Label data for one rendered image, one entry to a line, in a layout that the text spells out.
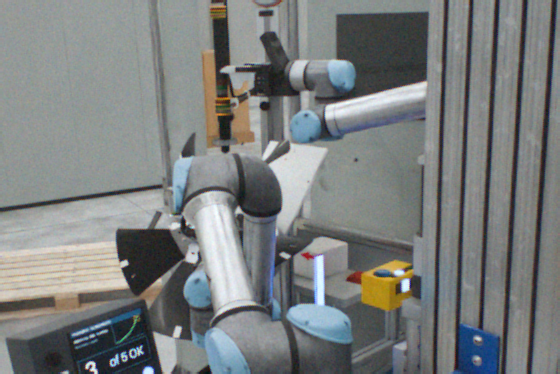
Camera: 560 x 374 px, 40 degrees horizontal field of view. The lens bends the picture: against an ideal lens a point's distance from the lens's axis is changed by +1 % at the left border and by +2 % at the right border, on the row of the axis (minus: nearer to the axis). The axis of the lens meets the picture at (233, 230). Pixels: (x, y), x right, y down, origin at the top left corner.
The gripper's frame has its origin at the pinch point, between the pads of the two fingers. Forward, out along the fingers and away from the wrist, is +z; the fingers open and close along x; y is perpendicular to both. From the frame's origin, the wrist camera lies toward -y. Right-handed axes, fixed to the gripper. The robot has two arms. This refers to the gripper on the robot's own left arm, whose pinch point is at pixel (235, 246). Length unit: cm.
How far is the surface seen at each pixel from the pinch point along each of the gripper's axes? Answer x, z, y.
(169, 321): 19.0, -4.6, 21.5
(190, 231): -2.7, 10.8, 15.6
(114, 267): 86, 266, 152
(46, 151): 31, 481, 290
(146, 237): 0.7, 21.2, 33.3
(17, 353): -6, -76, 26
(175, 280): 9.5, 3.1, 20.2
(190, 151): -22.3, 36.1, 18.8
